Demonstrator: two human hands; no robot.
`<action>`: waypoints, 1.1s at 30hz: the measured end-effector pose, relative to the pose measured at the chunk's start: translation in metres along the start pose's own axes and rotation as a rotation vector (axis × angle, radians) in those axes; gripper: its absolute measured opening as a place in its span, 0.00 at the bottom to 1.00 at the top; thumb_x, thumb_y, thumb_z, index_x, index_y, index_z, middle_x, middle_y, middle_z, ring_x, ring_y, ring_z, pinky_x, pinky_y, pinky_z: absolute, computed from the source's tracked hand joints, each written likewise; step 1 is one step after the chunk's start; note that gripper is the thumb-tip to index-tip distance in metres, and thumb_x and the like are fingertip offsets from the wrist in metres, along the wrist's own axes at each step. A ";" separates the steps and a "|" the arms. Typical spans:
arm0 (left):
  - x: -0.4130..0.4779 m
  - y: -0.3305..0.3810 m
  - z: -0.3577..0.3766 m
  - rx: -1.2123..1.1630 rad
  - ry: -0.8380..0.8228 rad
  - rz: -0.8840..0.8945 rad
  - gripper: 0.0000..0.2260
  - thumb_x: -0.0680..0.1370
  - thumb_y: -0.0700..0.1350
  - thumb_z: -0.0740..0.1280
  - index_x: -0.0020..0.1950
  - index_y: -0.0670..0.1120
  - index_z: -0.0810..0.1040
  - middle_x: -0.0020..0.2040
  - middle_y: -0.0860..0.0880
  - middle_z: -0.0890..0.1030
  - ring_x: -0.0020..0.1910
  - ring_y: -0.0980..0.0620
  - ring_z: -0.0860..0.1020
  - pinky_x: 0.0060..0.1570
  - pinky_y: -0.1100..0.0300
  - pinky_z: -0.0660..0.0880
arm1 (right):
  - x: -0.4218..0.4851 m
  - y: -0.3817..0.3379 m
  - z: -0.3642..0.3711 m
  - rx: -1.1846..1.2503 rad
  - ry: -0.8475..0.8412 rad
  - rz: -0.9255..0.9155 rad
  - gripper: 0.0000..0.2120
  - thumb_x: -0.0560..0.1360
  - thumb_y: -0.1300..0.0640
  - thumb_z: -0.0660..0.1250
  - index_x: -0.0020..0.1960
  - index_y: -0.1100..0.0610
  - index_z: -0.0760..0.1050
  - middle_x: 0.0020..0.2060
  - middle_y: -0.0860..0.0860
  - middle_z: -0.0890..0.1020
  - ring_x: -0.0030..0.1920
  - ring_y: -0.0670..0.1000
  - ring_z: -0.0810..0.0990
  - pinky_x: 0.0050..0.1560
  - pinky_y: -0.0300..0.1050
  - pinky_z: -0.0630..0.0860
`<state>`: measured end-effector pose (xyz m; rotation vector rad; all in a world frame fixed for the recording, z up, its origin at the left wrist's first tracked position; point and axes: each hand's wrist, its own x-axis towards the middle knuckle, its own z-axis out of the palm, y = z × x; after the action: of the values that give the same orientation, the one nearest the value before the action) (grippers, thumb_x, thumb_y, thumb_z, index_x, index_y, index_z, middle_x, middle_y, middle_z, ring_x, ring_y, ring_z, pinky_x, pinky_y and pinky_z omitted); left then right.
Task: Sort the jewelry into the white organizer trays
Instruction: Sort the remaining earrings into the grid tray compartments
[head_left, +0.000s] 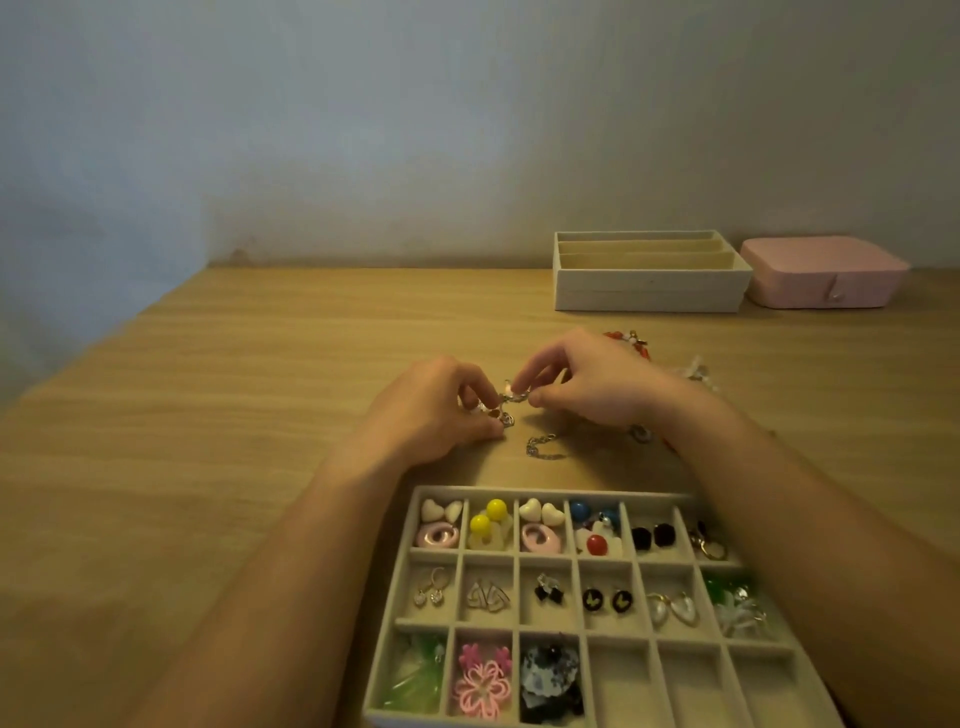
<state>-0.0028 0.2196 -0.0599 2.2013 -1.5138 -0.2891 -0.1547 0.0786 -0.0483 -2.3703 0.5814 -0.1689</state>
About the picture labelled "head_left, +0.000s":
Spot person's right hand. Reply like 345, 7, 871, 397
511, 327, 678, 431

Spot pink flower earrings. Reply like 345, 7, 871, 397
451, 642, 514, 723

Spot red bead bracelet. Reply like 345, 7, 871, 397
603, 329, 653, 362

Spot silver heart drop earrings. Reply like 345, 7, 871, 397
412, 566, 453, 609

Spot silver chain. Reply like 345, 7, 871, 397
524, 430, 570, 462

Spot silver hoop earring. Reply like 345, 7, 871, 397
687, 520, 729, 563

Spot person's left hand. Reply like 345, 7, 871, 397
352, 356, 508, 472

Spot beige divided jewelry tray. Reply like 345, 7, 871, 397
361, 484, 846, 728

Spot pink jewelry box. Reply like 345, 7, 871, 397
739, 234, 913, 311

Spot green and clear flower earrings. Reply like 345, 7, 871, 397
703, 574, 772, 641

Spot person's left forearm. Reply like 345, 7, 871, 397
123, 442, 421, 728

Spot beige long-slot jewelry tray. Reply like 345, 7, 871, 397
552, 228, 755, 315

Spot silver triangle earrings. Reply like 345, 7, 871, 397
465, 577, 513, 615

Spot green translucent earrings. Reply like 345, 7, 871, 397
381, 634, 448, 714

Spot black flower hair accessory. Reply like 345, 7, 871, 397
519, 639, 586, 726

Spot clear crystal bracelet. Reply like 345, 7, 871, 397
669, 355, 721, 396

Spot white flower earring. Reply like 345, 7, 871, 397
575, 521, 625, 559

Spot silver charm bracelet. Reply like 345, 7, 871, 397
468, 378, 535, 431

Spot person's right forearm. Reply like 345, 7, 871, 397
651, 381, 960, 728

